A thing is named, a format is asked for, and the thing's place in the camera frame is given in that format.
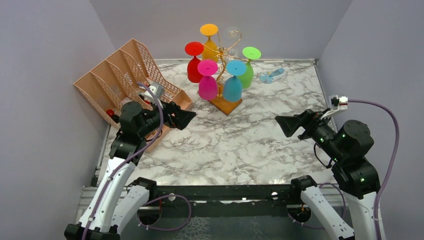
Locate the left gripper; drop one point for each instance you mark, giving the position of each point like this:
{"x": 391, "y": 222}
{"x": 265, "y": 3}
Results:
{"x": 184, "y": 117}

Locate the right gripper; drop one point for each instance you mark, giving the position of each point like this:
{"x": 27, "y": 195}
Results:
{"x": 290, "y": 124}

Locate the magenta wine glass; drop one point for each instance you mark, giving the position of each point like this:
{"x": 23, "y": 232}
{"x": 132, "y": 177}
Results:
{"x": 207, "y": 87}

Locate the blue wine glass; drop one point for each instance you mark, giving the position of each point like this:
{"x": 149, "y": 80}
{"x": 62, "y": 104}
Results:
{"x": 232, "y": 90}

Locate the red wine glass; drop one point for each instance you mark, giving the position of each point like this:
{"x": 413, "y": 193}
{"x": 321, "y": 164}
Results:
{"x": 194, "y": 49}

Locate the yellow wine glass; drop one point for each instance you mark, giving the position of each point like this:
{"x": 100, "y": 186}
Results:
{"x": 210, "y": 47}

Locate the green wine glass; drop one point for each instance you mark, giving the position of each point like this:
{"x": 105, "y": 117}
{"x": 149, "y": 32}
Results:
{"x": 251, "y": 53}

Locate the clear wine glass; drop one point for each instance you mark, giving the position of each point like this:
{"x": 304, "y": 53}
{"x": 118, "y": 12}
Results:
{"x": 234, "y": 35}

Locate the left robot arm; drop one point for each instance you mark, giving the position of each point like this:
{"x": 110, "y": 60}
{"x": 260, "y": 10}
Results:
{"x": 107, "y": 215}

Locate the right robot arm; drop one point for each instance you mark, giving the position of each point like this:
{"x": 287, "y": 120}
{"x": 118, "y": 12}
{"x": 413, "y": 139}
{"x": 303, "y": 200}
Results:
{"x": 356, "y": 177}

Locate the gold wine glass rack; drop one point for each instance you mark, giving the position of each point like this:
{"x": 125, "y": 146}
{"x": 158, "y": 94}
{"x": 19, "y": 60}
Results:
{"x": 219, "y": 102}

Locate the small blue white package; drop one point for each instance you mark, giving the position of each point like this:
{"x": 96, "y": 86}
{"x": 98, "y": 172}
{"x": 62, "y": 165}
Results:
{"x": 270, "y": 77}

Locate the small card box in organizer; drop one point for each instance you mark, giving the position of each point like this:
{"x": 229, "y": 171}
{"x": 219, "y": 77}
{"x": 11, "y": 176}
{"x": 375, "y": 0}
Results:
{"x": 126, "y": 100}

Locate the red black item in organizer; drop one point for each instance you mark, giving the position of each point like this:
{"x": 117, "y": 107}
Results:
{"x": 111, "y": 113}

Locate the pink plastic desk organizer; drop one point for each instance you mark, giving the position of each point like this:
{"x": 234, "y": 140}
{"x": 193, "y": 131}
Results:
{"x": 119, "y": 76}

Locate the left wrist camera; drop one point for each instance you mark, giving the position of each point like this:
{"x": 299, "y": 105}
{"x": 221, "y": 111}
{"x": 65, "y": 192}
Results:
{"x": 153, "y": 94}

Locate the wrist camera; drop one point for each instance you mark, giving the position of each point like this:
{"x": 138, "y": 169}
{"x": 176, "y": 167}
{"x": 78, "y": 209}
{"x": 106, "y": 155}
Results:
{"x": 338, "y": 104}
{"x": 153, "y": 94}

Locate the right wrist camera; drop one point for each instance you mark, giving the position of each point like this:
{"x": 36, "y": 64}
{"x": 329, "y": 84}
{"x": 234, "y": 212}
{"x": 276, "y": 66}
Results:
{"x": 338, "y": 104}

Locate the black mounting rail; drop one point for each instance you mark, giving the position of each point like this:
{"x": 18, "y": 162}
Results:
{"x": 214, "y": 201}

